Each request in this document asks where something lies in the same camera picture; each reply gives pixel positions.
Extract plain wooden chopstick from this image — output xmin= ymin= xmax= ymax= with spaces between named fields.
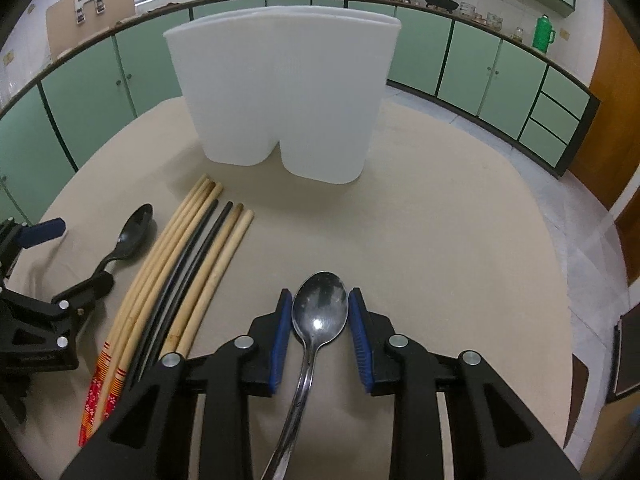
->
xmin=160 ymin=204 xmax=246 ymax=358
xmin=177 ymin=209 xmax=254 ymax=358

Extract black chopstick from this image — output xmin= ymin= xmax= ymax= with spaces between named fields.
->
xmin=131 ymin=200 xmax=233 ymax=384
xmin=122 ymin=198 xmax=218 ymax=391

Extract black plastic spoon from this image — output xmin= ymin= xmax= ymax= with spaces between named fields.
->
xmin=93 ymin=204 xmax=153 ymax=274

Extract silver metal spoon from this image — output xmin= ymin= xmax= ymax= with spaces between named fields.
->
xmin=262 ymin=271 xmax=348 ymax=479

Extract green lower kitchen cabinets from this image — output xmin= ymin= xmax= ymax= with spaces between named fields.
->
xmin=1 ymin=0 xmax=599 ymax=222

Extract brown stool seat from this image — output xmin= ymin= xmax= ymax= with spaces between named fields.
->
xmin=563 ymin=354 xmax=589 ymax=448

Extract black glass cabinet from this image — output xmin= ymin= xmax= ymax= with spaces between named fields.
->
xmin=606 ymin=304 xmax=640 ymax=403

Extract brown board with device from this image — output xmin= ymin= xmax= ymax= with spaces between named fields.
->
xmin=46 ymin=0 xmax=136 ymax=61

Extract brown wooden door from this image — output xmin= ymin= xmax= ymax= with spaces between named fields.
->
xmin=570 ymin=3 xmax=639 ymax=208

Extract white two-compartment utensil holder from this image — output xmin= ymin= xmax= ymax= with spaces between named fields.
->
xmin=164 ymin=6 xmax=401 ymax=184

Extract green thermos jug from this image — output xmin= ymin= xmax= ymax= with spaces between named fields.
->
xmin=532 ymin=14 xmax=555 ymax=54

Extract black wok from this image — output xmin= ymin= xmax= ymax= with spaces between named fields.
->
xmin=424 ymin=0 xmax=459 ymax=13

